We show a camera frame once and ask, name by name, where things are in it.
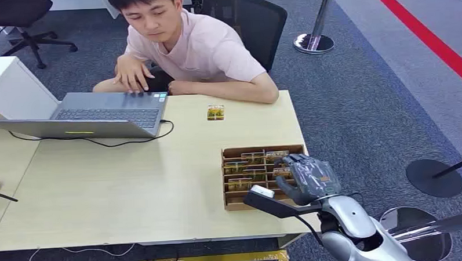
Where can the mirror base chrome stanchion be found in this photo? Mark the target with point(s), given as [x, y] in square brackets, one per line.
[419, 234]

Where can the black mesh office chair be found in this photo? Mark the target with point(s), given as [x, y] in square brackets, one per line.
[250, 25]

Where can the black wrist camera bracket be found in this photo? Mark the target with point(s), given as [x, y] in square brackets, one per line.
[276, 208]

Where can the white box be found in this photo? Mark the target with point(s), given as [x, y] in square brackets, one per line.
[14, 87]

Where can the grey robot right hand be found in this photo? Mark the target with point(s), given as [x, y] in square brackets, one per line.
[317, 178]

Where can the person's right hand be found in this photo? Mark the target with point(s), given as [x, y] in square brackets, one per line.
[131, 73]

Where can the chrome stanchion post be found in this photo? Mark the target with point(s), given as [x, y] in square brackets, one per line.
[314, 42]

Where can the person's left forearm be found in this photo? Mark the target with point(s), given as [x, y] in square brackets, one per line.
[237, 91]

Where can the green yellow card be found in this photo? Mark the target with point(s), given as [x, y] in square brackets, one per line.
[253, 157]
[239, 184]
[281, 172]
[215, 112]
[277, 155]
[254, 174]
[235, 167]

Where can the black stand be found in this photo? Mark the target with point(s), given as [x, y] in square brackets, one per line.
[195, 1]

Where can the person's hand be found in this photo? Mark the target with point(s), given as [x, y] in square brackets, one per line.
[178, 87]
[131, 73]

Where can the black base stanchion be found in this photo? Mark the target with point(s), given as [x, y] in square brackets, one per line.
[434, 178]

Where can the seated person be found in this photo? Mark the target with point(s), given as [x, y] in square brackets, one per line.
[197, 50]

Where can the black swivel office chair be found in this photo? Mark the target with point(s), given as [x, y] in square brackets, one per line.
[19, 14]

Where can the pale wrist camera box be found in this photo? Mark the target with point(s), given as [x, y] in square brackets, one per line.
[262, 191]

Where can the cardboard card holder tray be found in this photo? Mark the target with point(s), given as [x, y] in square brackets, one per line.
[230, 200]

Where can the person's left hand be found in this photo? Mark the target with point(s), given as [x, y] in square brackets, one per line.
[178, 87]

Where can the grey laptop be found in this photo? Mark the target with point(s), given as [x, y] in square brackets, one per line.
[111, 116]

